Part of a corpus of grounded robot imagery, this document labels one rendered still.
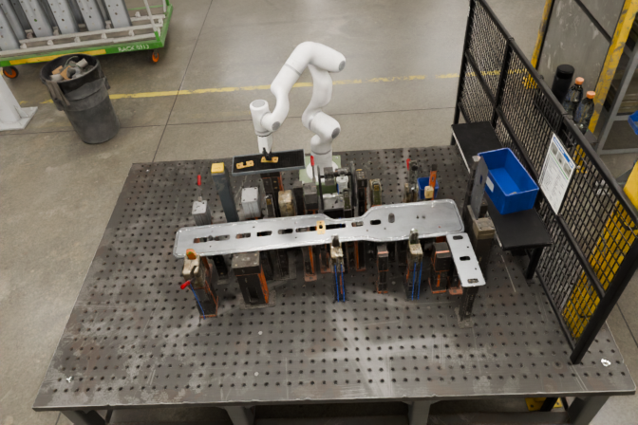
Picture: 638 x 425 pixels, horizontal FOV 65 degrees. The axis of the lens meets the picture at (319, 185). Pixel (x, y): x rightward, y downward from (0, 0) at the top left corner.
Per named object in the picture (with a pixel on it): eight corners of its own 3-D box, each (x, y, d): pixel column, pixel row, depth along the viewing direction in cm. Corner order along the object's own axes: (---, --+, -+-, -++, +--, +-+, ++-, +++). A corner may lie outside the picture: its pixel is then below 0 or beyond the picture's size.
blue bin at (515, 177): (500, 215, 232) (505, 195, 223) (473, 173, 254) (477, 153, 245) (534, 208, 234) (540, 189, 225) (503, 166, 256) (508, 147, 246)
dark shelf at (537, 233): (501, 251, 221) (503, 247, 219) (450, 128, 286) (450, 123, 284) (552, 247, 221) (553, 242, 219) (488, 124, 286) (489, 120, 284)
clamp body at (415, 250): (403, 302, 241) (407, 258, 217) (399, 282, 250) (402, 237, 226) (422, 300, 241) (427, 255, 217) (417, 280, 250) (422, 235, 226)
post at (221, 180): (228, 232, 282) (210, 175, 252) (229, 222, 288) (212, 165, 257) (241, 230, 282) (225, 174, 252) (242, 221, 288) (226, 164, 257)
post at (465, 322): (459, 328, 229) (468, 293, 209) (454, 307, 237) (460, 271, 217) (474, 327, 229) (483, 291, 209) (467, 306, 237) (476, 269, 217)
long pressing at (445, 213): (171, 264, 232) (170, 262, 231) (178, 228, 248) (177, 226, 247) (466, 233, 231) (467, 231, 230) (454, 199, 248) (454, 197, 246)
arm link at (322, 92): (318, 140, 270) (297, 127, 278) (333, 132, 277) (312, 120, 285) (325, 54, 238) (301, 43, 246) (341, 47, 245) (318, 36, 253)
